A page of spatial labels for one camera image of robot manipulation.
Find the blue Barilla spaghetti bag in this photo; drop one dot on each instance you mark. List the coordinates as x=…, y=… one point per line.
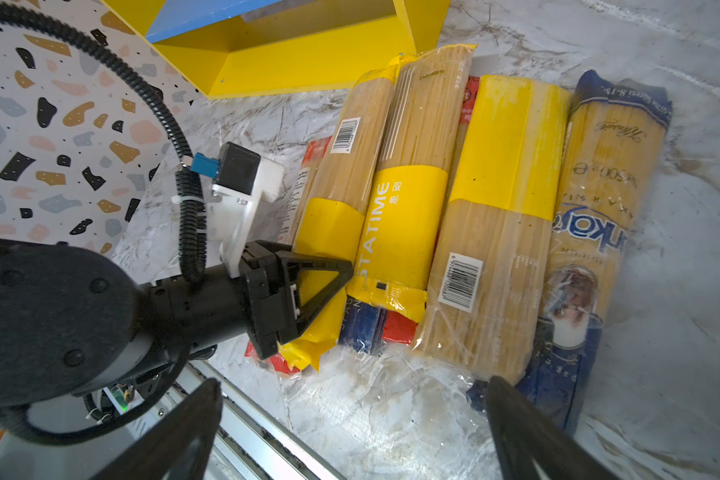
x=362, y=326

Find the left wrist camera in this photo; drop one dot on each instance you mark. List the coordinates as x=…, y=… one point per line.
x=241, y=181

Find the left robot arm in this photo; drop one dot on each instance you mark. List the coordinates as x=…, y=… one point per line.
x=73, y=322

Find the navy spaghetti bag far right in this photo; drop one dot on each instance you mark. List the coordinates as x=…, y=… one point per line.
x=614, y=137

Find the metal base rail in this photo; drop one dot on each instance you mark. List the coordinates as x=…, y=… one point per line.
x=249, y=444

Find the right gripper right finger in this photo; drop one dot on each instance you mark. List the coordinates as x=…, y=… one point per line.
x=528, y=445

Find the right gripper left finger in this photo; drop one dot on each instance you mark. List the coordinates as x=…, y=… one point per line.
x=179, y=446

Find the red bag underneath pile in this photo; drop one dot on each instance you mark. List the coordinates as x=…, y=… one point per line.
x=397, y=328

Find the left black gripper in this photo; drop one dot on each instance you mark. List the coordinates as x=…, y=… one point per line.
x=271, y=272

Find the red label spaghetti bag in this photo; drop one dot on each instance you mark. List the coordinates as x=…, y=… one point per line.
x=314, y=153

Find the long yellow spaghetti bag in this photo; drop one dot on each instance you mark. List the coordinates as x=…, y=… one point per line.
x=339, y=197

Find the yellow spaghetti bag with text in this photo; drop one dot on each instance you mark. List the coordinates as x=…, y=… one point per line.
x=397, y=243

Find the yellow shelf unit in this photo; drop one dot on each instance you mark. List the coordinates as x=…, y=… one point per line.
x=231, y=49

